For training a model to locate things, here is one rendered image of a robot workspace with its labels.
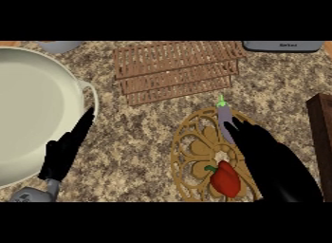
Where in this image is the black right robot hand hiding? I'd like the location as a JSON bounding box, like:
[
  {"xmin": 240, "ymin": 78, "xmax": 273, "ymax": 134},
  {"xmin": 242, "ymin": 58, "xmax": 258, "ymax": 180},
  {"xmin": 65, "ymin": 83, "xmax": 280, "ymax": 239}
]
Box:
[{"xmin": 222, "ymin": 116, "xmax": 324, "ymax": 203}]

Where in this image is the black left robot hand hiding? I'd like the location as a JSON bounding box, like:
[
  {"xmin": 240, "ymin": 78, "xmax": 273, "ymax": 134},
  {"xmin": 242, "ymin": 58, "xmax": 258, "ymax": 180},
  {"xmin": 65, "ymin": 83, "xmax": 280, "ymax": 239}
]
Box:
[{"xmin": 37, "ymin": 106, "xmax": 97, "ymax": 183}]

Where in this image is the red bell pepper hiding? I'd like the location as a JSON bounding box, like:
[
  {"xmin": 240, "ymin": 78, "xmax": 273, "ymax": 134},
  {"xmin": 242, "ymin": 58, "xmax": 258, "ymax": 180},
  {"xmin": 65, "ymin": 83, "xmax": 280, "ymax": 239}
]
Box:
[{"xmin": 203, "ymin": 159, "xmax": 242, "ymax": 199}]

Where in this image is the round tan ornate placemat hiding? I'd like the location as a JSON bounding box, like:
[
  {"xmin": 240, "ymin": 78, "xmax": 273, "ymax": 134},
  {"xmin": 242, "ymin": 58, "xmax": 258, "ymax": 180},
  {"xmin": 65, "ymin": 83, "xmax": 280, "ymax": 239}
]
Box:
[{"xmin": 169, "ymin": 106, "xmax": 262, "ymax": 203}]

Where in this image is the dark brown wooden cabinet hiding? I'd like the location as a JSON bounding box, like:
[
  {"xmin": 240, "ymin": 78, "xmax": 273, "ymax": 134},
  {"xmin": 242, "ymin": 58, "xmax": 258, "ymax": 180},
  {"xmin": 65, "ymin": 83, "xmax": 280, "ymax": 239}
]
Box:
[{"xmin": 305, "ymin": 92, "xmax": 332, "ymax": 203}]

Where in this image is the large cream pot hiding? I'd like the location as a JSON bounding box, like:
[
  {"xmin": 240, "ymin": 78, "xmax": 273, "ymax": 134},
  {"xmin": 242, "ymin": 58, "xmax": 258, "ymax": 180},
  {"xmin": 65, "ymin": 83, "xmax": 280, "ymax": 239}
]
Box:
[{"xmin": 0, "ymin": 47, "xmax": 100, "ymax": 193}]

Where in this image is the purple eggplant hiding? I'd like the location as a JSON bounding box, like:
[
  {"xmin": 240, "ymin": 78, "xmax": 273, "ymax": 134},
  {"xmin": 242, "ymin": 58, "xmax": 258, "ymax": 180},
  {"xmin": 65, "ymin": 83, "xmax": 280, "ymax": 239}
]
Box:
[{"xmin": 215, "ymin": 94, "xmax": 239, "ymax": 146}]

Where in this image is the pale grey bowl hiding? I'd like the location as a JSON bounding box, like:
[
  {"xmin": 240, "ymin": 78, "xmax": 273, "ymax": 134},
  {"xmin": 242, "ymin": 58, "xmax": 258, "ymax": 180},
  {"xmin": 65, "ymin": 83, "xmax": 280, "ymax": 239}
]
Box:
[{"xmin": 35, "ymin": 41, "xmax": 84, "ymax": 54}]

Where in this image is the grey appliance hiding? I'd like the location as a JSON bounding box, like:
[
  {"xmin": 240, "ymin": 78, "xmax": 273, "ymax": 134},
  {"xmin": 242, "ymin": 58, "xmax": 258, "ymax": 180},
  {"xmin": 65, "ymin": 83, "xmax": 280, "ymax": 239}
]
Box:
[{"xmin": 240, "ymin": 41, "xmax": 324, "ymax": 53}]

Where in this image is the brown tiered wire shelf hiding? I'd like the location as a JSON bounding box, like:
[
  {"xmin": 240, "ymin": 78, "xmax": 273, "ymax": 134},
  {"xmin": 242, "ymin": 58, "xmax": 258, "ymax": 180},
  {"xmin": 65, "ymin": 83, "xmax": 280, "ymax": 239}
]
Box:
[{"xmin": 112, "ymin": 41, "xmax": 247, "ymax": 106}]

